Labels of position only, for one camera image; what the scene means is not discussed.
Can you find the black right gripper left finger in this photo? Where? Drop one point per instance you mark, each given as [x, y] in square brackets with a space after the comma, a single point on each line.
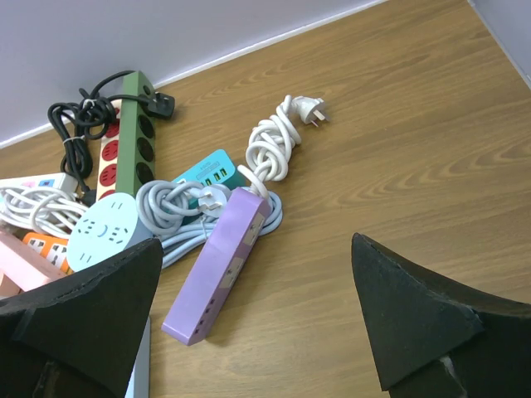
[79, 336]

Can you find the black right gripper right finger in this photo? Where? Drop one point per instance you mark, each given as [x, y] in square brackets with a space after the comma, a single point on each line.
[434, 337]

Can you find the light blue power strip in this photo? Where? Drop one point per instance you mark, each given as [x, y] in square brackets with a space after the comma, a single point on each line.
[138, 386]

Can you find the pink power strip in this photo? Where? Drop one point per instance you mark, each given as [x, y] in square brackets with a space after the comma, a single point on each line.
[22, 268]

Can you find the orange power strip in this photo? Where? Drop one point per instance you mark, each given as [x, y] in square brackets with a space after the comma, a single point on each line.
[51, 248]

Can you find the light blue round socket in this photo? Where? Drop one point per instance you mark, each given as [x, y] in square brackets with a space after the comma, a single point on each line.
[110, 226]

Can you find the red and cream power strip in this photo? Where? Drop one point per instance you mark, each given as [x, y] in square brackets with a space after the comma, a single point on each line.
[109, 150]

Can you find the white strip with coloured sockets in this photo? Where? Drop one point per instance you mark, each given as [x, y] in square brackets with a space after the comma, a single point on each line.
[57, 180]

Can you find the green power strip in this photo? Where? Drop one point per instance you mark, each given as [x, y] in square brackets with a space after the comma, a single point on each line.
[136, 155]

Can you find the purple power strip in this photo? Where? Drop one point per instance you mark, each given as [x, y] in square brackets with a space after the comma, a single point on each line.
[217, 267]

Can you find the teal usb power strip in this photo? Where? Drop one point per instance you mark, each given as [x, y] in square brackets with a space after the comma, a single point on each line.
[216, 168]

